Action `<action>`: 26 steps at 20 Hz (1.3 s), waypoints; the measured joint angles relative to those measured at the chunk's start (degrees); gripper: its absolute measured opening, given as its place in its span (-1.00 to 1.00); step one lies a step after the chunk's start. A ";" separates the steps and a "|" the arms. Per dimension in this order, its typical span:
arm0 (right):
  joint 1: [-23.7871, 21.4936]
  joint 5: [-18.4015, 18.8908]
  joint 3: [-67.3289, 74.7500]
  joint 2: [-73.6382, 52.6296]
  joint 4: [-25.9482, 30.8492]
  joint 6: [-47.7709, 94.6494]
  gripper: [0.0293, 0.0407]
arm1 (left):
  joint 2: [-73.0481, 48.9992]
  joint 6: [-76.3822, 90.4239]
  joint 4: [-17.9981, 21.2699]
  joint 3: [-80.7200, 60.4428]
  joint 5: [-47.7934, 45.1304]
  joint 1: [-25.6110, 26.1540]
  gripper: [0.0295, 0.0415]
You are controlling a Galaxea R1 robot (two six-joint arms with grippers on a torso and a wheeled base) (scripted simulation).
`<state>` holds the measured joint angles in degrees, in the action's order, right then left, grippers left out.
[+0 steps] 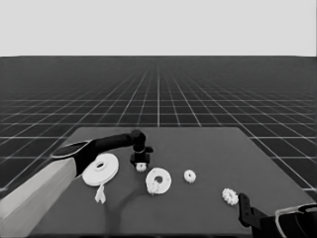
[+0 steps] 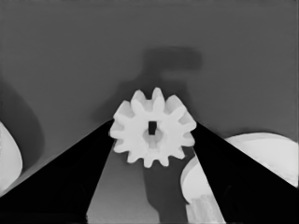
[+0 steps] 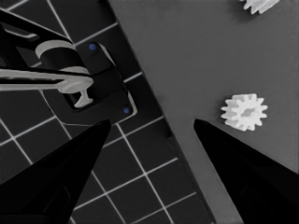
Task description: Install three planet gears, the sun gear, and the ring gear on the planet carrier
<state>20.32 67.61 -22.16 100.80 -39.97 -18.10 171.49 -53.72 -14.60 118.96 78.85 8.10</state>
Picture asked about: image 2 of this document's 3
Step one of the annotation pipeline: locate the large thick white disc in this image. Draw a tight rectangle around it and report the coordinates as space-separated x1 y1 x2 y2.
0 120 23 194

